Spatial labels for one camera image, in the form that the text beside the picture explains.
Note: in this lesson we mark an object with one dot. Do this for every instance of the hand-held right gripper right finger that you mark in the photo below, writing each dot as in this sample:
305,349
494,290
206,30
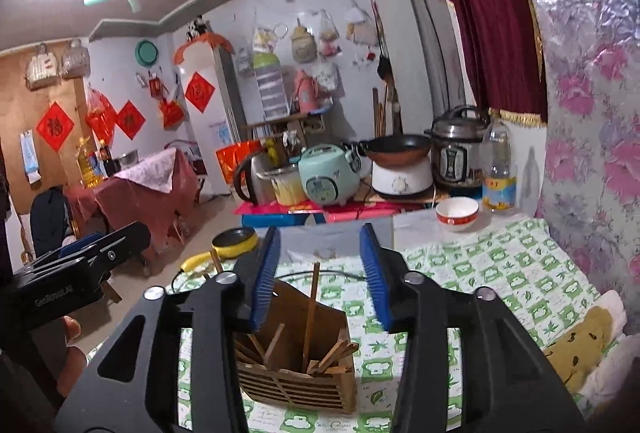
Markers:
375,278

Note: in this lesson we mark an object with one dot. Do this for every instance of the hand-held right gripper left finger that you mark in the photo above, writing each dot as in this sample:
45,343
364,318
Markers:
265,278

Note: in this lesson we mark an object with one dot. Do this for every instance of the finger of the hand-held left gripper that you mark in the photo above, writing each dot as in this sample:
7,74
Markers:
127,243
60,258

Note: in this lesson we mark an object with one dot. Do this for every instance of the wooden chopstick holder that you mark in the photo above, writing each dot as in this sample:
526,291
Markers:
300,393

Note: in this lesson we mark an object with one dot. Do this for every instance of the person's left hand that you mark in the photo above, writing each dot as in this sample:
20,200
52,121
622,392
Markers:
74,365

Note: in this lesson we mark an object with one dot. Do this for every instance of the yellow frying pan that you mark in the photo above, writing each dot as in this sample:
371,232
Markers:
235,245

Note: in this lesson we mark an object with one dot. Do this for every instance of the pink cloth covered table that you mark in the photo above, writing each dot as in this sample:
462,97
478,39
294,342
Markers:
140,198

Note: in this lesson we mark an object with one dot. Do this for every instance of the metal bowl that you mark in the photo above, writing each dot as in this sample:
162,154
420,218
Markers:
128,159

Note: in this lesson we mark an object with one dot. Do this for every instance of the blue pink counter cover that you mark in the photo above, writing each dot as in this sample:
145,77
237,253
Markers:
320,213

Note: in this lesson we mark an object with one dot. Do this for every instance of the dark sauce bottle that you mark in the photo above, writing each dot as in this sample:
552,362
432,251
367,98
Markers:
105,160

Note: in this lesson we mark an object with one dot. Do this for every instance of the cooking oil bottle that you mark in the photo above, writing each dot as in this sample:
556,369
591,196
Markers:
87,165

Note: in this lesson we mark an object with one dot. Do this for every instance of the steel electric kettle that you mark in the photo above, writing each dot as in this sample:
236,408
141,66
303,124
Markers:
255,180

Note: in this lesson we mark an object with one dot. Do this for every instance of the white electric cooker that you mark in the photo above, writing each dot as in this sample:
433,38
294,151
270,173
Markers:
402,180

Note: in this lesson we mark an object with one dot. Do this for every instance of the red white bowl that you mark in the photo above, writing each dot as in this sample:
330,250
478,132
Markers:
457,215

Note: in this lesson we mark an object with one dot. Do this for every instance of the white blue hanging packet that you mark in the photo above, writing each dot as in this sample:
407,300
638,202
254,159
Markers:
30,158

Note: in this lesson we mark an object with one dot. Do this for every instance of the mint green rice cooker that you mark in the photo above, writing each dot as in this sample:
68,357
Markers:
325,175

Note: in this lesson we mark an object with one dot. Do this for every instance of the red diamond paper poster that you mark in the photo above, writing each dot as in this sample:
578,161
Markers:
200,92
130,119
55,126

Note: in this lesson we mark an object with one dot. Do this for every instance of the orange red shopping bag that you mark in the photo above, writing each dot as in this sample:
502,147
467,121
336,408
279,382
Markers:
232,158

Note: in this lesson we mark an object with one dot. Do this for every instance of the green white checked tablecloth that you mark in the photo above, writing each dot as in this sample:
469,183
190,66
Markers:
500,273

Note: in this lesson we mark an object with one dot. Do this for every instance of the white refrigerator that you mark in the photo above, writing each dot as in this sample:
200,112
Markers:
210,148

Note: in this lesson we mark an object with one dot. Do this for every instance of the black wok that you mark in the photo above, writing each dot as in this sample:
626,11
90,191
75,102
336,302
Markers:
397,148

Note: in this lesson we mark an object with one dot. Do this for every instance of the red hanging bag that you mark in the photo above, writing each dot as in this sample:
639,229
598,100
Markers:
171,113

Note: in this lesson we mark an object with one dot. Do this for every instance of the silver pressure cooker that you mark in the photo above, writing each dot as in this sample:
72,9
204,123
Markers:
455,153

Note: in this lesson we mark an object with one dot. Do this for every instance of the clear plastic bottle yellow label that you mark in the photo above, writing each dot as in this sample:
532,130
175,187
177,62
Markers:
499,188

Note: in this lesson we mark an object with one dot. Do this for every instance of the wooden shelf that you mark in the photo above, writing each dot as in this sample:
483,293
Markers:
280,119

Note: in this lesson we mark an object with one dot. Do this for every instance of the wooden sticks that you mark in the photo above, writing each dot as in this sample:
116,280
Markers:
382,113

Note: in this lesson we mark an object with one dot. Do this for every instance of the plastic drawer tower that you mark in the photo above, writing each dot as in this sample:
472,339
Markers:
271,90

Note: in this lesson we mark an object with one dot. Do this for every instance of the woven basket bag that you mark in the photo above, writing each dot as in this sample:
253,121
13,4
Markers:
75,62
42,70

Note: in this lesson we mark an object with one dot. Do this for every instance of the pink thermos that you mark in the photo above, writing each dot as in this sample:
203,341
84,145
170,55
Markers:
306,93

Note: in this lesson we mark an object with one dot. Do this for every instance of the green plastic basin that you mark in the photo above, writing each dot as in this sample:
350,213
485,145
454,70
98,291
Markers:
147,53

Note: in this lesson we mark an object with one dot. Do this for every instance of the orange red cloth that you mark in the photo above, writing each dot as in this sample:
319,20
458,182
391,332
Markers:
205,42

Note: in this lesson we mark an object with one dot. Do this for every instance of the yellow plush toy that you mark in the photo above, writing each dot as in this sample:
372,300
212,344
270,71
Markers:
580,348

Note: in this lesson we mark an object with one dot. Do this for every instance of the black white plush toy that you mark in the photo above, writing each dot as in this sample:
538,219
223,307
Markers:
196,29

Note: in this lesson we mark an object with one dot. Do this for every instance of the white hanging plastic bag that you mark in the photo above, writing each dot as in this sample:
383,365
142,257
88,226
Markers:
263,42

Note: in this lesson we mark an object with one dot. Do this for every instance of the beige hanging bag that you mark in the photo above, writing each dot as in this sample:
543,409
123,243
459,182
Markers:
303,44

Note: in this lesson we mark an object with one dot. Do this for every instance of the clear hanging plastic bag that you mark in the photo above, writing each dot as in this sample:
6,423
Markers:
328,35

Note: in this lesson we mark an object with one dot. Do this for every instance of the maroon curtain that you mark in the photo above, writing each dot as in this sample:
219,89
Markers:
490,13

